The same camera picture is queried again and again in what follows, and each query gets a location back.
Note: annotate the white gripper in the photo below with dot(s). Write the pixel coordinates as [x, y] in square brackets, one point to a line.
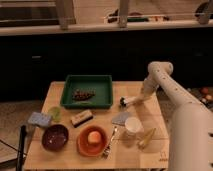
[144, 96]

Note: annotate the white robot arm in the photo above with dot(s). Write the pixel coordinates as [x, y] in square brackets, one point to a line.
[191, 136]

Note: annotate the orange bowl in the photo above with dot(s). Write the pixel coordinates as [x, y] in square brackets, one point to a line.
[91, 150]

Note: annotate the purple bowl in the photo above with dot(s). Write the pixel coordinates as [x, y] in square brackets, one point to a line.
[55, 137]

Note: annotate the white plastic cup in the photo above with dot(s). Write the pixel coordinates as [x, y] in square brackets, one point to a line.
[133, 126]

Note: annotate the grey triangular cloth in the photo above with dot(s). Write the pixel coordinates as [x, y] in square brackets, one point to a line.
[120, 118]

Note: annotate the green plastic tray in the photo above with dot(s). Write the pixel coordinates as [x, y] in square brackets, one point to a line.
[100, 84]

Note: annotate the brown grape bunch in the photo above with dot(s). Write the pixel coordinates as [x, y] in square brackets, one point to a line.
[83, 95]

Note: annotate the orange fruit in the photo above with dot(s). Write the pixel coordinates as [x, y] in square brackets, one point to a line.
[94, 137]

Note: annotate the metal fork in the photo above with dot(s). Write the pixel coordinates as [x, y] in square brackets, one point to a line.
[106, 151]

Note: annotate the wooden block eraser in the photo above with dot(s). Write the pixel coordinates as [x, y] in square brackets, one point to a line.
[81, 118]

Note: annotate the green small cup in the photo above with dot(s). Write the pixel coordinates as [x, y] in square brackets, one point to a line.
[54, 112]

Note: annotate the blue sponge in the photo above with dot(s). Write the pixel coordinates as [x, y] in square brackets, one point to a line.
[39, 119]

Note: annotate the black pole at left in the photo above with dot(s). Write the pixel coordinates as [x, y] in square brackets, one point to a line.
[20, 152]

